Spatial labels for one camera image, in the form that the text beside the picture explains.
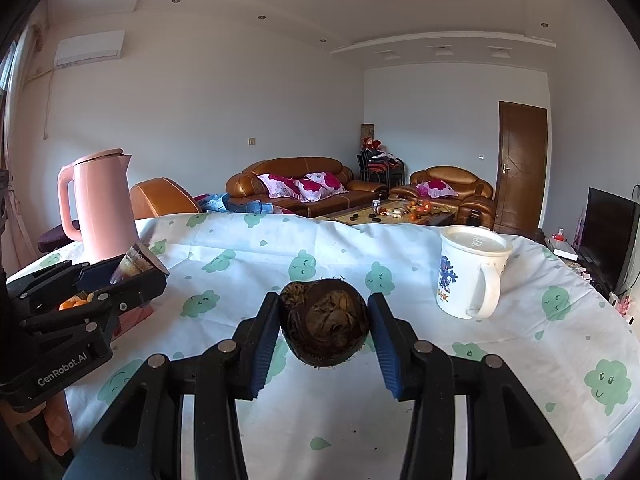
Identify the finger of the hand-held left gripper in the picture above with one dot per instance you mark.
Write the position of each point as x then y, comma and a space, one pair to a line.
140, 287
97, 274

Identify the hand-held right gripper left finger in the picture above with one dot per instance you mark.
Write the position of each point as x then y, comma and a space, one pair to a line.
265, 360

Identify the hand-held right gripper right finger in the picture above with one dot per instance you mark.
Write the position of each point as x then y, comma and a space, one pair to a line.
385, 355

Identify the pink metal tin box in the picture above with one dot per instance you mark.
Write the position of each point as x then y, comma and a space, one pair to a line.
137, 316

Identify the dark purple stool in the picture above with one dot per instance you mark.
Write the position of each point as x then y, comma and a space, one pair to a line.
52, 237

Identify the pink electric kettle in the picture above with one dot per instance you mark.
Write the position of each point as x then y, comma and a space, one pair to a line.
105, 210

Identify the brown leather chair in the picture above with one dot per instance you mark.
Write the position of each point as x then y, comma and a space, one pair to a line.
160, 197

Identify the white printed mug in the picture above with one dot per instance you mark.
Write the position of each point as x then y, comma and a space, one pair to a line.
460, 270

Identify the white tablecloth with green clouds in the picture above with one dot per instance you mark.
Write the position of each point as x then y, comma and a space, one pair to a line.
325, 255

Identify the blue plaid cloth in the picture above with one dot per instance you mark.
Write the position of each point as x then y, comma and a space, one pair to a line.
220, 202

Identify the wooden coffee table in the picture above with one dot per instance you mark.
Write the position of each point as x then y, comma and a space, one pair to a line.
350, 216

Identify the group of snacks and bottles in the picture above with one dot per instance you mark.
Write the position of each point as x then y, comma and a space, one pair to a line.
415, 207

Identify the floral pink pillow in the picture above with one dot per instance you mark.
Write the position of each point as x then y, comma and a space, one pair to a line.
280, 186
435, 189
320, 185

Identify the stacked dark chairs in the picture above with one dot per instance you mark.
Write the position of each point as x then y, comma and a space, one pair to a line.
380, 170

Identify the brown leather armchair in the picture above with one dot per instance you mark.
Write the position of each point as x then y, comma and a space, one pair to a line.
450, 174

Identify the brown leather sofa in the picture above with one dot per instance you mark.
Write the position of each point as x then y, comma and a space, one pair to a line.
295, 165

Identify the red plush toy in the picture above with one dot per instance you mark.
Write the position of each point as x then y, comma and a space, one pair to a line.
371, 143

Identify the tall brown floor vase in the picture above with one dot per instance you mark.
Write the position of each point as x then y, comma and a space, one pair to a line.
367, 132

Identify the white air conditioner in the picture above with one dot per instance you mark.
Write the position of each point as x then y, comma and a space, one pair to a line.
90, 47

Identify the brown wooden door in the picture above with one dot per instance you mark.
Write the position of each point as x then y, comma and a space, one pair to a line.
520, 170

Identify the black flat television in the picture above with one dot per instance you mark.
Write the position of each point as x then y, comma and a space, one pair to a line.
607, 235

